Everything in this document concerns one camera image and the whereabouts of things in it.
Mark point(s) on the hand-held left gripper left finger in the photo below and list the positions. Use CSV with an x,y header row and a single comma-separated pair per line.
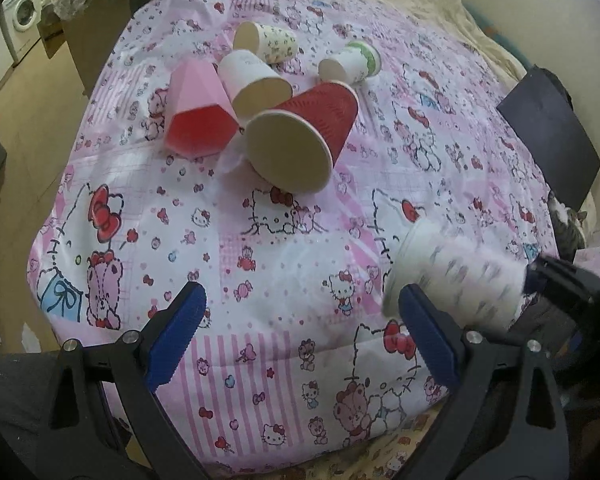
x,y
176,336

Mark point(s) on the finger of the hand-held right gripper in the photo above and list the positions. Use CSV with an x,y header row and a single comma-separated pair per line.
x,y
560,276

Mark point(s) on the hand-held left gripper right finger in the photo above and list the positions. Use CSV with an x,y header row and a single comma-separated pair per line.
x,y
430,340

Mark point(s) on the white cup with grey print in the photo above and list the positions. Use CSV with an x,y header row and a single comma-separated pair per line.
x,y
455,280

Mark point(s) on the pink faceted cup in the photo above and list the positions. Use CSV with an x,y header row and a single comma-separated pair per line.
x,y
197,110

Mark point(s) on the red ribbed paper cup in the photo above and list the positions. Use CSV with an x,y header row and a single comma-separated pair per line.
x,y
305,130

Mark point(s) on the plain white paper cup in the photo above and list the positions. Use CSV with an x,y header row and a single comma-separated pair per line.
x,y
252,82

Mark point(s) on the small green-rimmed white cup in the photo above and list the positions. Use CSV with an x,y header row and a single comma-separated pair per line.
x,y
350,62

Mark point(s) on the white cup with green print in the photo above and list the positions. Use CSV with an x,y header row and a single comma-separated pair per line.
x,y
270,42

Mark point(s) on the tabby cat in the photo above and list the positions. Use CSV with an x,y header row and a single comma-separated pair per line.
x,y
570,227

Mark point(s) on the pink cartoon printed blanket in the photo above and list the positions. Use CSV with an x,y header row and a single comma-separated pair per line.
x,y
290,240

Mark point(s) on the brown cardboard box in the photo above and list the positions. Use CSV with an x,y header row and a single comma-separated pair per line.
x,y
92,45

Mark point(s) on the white washing machine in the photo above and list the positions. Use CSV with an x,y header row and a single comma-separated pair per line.
x,y
22,12

